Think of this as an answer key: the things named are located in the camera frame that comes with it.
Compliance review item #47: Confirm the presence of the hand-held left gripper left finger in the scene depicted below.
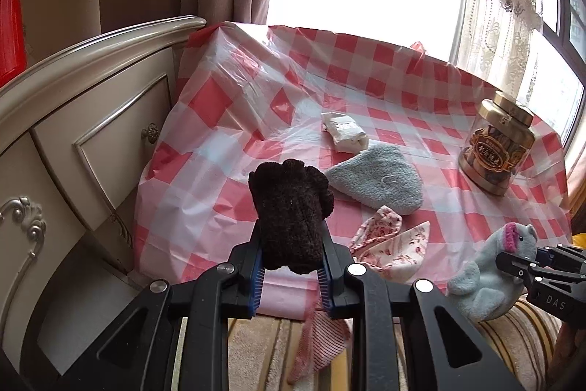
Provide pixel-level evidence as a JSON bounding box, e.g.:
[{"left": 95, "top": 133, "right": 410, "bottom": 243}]
[{"left": 82, "top": 226, "right": 265, "bottom": 391}]

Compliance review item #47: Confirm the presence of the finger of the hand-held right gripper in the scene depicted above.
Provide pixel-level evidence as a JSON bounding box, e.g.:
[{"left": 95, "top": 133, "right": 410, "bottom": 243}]
[
  {"left": 494, "top": 250, "right": 551, "bottom": 287},
  {"left": 521, "top": 244, "right": 586, "bottom": 276}
]

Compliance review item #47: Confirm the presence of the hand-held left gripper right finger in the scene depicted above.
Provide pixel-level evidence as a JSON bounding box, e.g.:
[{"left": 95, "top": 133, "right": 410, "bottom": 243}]
[{"left": 314, "top": 221, "right": 527, "bottom": 391}]

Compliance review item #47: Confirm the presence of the grey elephant plush toy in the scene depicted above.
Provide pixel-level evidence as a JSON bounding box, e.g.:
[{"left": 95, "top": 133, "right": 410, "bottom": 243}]
[{"left": 446, "top": 222, "right": 539, "bottom": 322}]

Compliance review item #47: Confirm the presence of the dark brown knitted glove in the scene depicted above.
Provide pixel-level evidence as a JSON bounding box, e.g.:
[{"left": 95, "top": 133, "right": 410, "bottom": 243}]
[{"left": 248, "top": 159, "right": 336, "bottom": 275}]

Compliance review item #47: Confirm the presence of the pink striped sock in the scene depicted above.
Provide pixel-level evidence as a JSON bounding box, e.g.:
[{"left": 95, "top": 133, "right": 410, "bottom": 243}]
[{"left": 288, "top": 306, "right": 352, "bottom": 385}]

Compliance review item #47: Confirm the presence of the pink floral pouch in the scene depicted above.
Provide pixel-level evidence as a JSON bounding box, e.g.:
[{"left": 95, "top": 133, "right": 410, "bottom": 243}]
[{"left": 349, "top": 205, "right": 432, "bottom": 282}]

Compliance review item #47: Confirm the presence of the gold lid clear jar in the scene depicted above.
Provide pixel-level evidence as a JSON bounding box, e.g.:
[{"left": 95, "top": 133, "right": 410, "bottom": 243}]
[{"left": 458, "top": 91, "right": 536, "bottom": 196}]

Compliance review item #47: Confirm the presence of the fluffy light blue sock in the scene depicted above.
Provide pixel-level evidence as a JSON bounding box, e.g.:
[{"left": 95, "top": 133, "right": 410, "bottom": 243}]
[{"left": 326, "top": 144, "right": 424, "bottom": 215}]

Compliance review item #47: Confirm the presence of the small white packet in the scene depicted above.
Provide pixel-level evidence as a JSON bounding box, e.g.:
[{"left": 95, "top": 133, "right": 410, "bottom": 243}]
[{"left": 319, "top": 111, "right": 370, "bottom": 154}]

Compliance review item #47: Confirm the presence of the red white checkered table cover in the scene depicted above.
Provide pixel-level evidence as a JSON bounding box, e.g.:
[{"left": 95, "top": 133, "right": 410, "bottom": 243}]
[{"left": 126, "top": 21, "right": 573, "bottom": 321}]

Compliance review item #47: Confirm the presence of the cream wooden cabinet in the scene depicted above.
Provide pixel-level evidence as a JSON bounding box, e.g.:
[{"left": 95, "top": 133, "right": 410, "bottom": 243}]
[{"left": 0, "top": 15, "right": 208, "bottom": 378}]

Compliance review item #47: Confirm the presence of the red object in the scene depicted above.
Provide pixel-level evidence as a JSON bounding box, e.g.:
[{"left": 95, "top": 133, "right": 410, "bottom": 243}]
[{"left": 0, "top": 0, "right": 23, "bottom": 87}]

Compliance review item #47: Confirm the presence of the dark window frame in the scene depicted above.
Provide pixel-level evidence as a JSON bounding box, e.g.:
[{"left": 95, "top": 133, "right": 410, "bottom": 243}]
[{"left": 540, "top": 0, "right": 586, "bottom": 163}]

